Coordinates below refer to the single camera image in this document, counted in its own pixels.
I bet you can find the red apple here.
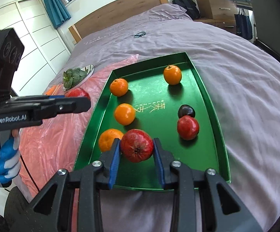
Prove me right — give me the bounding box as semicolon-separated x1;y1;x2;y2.
64;87;91;100
120;129;154;163
177;115;200;140

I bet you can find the mandarin orange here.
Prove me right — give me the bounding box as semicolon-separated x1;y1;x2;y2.
114;103;136;126
163;65;182;85
98;128;124;152
110;78;128;97

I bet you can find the dark plum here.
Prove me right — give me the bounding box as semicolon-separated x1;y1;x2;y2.
178;104;195;118

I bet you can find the left blue gloved hand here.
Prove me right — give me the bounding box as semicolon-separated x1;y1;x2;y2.
0;129;21;187

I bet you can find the carrot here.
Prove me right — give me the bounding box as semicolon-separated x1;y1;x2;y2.
44;84;62;96

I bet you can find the green leafy bok choy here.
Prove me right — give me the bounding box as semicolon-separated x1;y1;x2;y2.
62;67;89;91

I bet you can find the white sliding wardrobe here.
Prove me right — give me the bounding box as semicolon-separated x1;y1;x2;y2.
0;0;70;96

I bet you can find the white patterned plate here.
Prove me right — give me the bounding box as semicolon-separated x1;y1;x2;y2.
62;64;96;91

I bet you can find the pink plastic sheet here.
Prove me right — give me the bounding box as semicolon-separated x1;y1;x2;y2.
18;53;141;199

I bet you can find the green rectangular tray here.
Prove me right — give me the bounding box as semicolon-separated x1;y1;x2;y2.
74;52;231;182

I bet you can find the left teal curtain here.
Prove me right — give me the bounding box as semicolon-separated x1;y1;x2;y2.
44;0;71;29

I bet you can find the dark small object on bed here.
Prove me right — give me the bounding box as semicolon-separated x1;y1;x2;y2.
134;31;146;38

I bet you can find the purple bed cover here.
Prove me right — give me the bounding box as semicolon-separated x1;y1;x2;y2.
19;3;280;232

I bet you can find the wooden headboard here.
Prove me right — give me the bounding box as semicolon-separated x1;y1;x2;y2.
69;0;168;43

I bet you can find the navy tote bag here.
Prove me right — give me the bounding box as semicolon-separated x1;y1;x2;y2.
234;8;253;40

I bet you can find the black backpack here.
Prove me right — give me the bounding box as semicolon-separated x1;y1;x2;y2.
172;0;201;20

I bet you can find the wooden drawer cabinet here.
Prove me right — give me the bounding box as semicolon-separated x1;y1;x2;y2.
195;0;238;34

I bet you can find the glass desk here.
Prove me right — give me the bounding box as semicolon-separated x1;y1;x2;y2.
229;0;253;10

